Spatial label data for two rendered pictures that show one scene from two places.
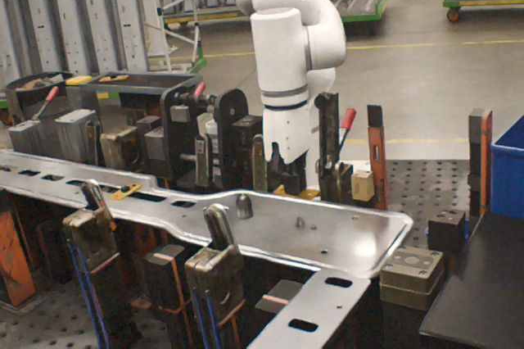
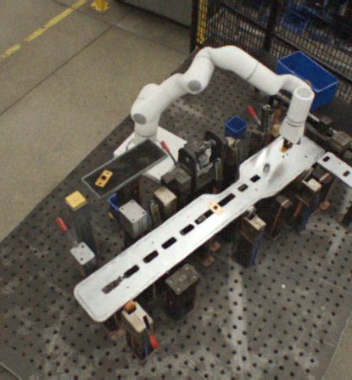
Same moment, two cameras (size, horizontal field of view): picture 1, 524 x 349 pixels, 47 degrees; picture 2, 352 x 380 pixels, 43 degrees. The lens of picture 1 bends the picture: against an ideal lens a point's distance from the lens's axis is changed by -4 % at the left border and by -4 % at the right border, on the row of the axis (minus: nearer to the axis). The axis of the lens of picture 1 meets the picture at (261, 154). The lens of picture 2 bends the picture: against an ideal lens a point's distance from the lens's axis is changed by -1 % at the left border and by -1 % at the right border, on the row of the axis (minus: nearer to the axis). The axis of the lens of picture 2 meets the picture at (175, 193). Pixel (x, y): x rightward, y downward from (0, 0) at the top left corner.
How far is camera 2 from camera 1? 2.24 m
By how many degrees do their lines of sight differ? 66
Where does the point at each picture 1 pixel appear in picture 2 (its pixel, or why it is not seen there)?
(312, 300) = (333, 167)
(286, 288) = (318, 173)
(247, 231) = (280, 172)
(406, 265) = (344, 139)
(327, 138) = (265, 123)
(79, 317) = (213, 276)
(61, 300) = not seen: hidden behind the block
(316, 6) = (293, 81)
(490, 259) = (338, 123)
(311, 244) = (298, 158)
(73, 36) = not seen: outside the picture
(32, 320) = (206, 300)
